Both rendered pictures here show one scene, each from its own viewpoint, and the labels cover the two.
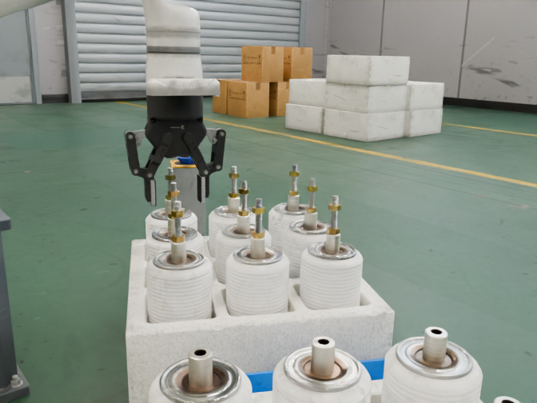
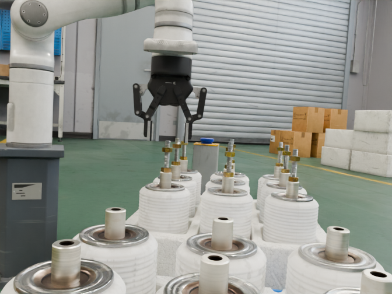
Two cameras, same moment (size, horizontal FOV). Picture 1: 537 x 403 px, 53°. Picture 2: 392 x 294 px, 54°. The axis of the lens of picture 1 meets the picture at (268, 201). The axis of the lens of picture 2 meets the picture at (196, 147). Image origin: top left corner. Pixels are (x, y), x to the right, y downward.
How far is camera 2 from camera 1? 0.24 m
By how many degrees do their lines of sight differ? 21
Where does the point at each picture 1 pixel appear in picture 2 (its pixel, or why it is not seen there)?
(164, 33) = (163, 11)
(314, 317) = (265, 245)
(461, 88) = not seen: outside the picture
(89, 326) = not seen: hidden behind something
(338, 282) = (291, 220)
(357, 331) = not seen: hidden behind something
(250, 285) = (214, 212)
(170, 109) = (163, 65)
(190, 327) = (160, 235)
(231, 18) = (290, 92)
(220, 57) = (280, 118)
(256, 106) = (300, 149)
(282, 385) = (179, 249)
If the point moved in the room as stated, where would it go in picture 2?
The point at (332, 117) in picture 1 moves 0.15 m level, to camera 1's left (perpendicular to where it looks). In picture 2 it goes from (357, 157) to (339, 156)
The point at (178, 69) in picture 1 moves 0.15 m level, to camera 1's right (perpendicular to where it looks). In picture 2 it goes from (171, 37) to (256, 35)
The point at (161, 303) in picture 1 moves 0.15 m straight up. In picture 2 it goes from (144, 216) to (149, 133)
